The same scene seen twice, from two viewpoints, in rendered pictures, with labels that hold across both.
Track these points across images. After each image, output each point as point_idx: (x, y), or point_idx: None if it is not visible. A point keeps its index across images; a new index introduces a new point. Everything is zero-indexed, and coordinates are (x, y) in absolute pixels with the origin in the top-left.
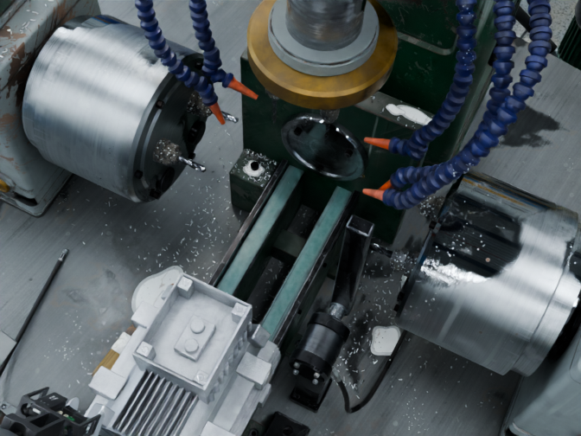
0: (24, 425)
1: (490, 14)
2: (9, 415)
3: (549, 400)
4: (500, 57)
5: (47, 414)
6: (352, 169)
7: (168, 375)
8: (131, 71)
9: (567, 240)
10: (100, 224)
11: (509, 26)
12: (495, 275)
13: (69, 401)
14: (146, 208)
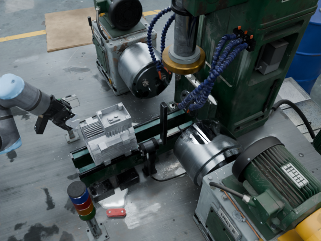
0: (53, 97)
1: (240, 74)
2: (52, 94)
3: (200, 195)
4: (215, 68)
5: (62, 103)
6: (194, 113)
7: (100, 121)
8: (145, 56)
9: (228, 145)
10: (128, 104)
11: (221, 60)
12: (200, 144)
13: (74, 113)
14: (142, 106)
